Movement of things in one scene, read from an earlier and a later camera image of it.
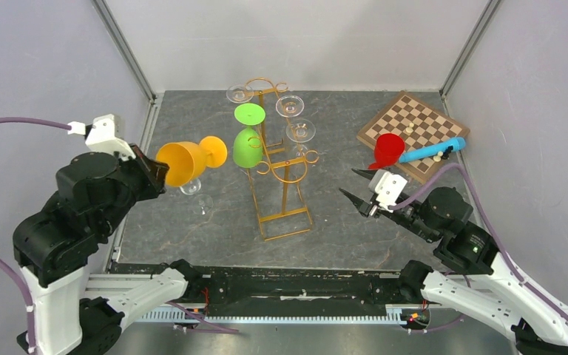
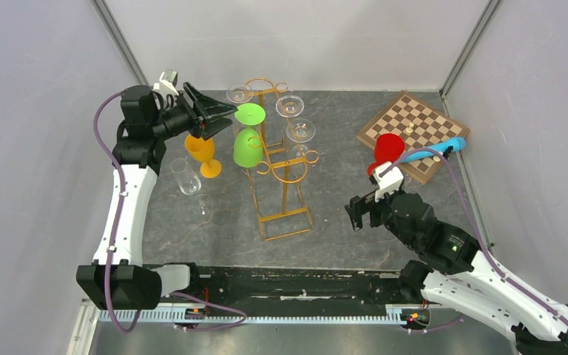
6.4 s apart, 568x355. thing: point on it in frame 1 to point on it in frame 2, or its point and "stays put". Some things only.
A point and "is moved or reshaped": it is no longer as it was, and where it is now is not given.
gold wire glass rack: [274, 180] stays put
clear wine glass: [239, 93] stays put
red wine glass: [387, 150] stays put
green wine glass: [247, 148] stays put
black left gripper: [155, 171] to [208, 108]
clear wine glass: [300, 130] stays put
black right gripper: [362, 205] to [358, 205]
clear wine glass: [289, 106] stays put
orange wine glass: [186, 160] is moved or reshaped
